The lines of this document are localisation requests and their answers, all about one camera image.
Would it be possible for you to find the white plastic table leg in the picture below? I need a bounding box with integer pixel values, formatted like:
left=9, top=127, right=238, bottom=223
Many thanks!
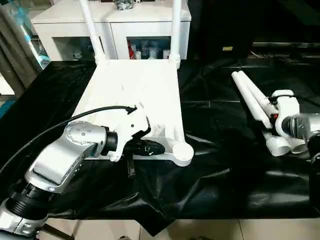
left=231, top=71, right=295, bottom=158
left=167, top=0, right=182, bottom=70
left=79, top=0, right=108, bottom=66
left=238, top=70, right=309, bottom=154

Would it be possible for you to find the dark grey crumpled bundle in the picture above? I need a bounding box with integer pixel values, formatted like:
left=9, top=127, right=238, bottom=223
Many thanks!
left=112, top=0, right=135, bottom=12

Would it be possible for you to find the grey curtain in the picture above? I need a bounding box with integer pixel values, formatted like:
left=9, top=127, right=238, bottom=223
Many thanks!
left=0, top=0, right=42, bottom=93

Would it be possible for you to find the black table mat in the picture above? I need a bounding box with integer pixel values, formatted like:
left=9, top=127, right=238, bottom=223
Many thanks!
left=0, top=58, right=320, bottom=237

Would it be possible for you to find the teal white plastic package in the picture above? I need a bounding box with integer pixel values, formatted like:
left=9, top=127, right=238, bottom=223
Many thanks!
left=14, top=4, right=52, bottom=71

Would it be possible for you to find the white plastic table top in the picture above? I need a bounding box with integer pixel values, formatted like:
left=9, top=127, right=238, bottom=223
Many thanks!
left=71, top=58, right=195, bottom=168

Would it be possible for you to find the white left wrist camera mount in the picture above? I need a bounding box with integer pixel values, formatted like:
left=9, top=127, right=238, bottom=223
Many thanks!
left=109, top=103, right=152, bottom=163

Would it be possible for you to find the white glass-door cabinet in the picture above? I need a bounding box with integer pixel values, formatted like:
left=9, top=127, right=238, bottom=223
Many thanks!
left=31, top=0, right=193, bottom=61

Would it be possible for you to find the teal floor mat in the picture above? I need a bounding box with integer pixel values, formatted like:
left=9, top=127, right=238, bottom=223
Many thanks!
left=0, top=99, right=16, bottom=118

